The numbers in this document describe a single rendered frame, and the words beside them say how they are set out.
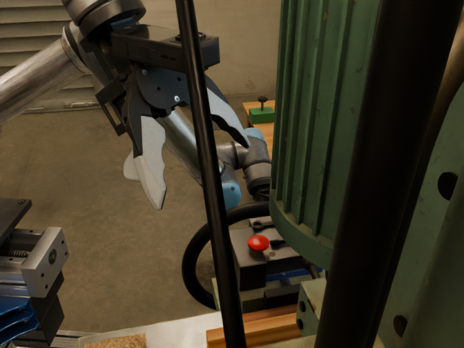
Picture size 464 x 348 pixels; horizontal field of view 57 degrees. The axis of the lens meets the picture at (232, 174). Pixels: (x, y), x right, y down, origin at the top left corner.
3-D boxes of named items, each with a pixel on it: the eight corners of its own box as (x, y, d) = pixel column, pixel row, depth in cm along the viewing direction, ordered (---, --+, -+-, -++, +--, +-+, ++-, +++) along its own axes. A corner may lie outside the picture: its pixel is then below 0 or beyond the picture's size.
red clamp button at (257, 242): (265, 237, 62) (266, 231, 61) (271, 250, 59) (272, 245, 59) (245, 239, 61) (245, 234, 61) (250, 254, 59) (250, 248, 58)
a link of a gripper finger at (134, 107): (160, 164, 44) (161, 87, 46) (169, 160, 43) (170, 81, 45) (117, 157, 41) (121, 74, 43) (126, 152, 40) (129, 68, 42)
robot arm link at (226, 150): (194, 165, 102) (239, 157, 103) (190, 142, 111) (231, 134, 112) (199, 191, 107) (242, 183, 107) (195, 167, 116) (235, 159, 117)
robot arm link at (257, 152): (231, 143, 117) (262, 138, 118) (239, 179, 113) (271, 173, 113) (231, 128, 110) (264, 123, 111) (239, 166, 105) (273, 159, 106)
